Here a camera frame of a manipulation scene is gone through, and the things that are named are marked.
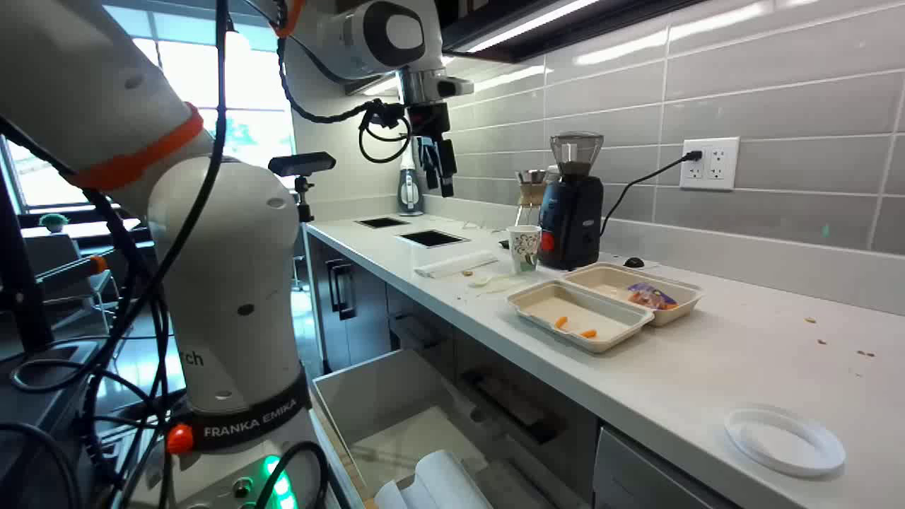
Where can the white paper napkin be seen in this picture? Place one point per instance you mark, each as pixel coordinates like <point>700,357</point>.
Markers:
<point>457,264</point>

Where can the grey base cabinet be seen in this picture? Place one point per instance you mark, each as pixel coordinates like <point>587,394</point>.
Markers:
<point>348,301</point>

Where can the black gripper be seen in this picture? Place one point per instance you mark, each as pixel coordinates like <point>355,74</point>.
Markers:
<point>431,121</point>

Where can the dark upper cabinet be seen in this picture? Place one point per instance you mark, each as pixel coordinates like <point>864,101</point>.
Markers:
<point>513,23</point>

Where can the small black object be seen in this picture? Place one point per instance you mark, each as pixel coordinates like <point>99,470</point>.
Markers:
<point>634,261</point>

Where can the patterned paper cup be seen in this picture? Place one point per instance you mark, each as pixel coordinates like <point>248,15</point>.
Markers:
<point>525,250</point>

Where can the white wall outlet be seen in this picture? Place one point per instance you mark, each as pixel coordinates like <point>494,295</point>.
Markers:
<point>711,162</point>

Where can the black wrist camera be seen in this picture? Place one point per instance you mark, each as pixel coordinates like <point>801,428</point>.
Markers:
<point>382,115</point>

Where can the round white plastic lid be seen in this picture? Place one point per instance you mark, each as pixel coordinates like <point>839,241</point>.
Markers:
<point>784,442</point>

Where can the orange snack stick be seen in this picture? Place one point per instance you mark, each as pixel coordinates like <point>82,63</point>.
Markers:
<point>588,333</point>
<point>560,322</point>

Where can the open cabinet drawer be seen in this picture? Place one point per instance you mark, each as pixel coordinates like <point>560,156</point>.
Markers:
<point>414,426</point>

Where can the clear soap dispenser bottle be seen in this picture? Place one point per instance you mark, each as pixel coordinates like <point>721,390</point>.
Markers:
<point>407,187</point>

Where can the black camera on tripod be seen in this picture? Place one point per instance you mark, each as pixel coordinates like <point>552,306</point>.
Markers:
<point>301,165</point>

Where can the clear plastic snack bag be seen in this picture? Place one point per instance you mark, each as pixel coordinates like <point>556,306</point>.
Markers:
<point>651,295</point>

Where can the beige clamshell takeout container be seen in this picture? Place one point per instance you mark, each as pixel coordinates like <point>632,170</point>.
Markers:
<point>584,316</point>

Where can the black coffee grinder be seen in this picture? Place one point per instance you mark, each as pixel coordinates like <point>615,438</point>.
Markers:
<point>570,217</point>

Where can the cream plastic spoon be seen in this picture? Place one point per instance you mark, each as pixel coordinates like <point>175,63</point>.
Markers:
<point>475,274</point>

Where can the white plastic fork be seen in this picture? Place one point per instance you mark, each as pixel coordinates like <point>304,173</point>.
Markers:
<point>489,281</point>

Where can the glass pour-over carafe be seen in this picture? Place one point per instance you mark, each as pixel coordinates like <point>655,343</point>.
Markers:
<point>533,195</point>

